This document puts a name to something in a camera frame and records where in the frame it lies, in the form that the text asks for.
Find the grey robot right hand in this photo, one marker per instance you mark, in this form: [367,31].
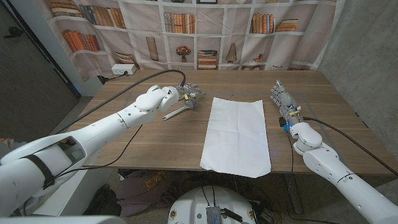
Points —
[286,101]

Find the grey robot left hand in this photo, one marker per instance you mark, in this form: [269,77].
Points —
[191,91]

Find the silver adjustable wrench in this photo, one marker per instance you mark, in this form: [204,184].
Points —
[174,114]

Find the white paper sheet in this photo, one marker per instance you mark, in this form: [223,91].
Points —
[236,137]

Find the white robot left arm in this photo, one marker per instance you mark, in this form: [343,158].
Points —
[109,124]

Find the white power strip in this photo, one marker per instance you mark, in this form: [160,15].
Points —
[122,69]

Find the purple cloth on floor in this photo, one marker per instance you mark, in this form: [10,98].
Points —
[140,193]

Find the white robot torso base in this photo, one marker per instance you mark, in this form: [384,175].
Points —
[192,205]

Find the grey finned electronics module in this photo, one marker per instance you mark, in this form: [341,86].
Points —
[213,215]

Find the white robot chest shell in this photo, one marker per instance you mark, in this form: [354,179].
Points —
[62,220]

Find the person in grey clothing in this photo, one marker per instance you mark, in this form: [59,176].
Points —
[17,146]

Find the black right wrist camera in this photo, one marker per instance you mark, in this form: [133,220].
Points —
[283,123]

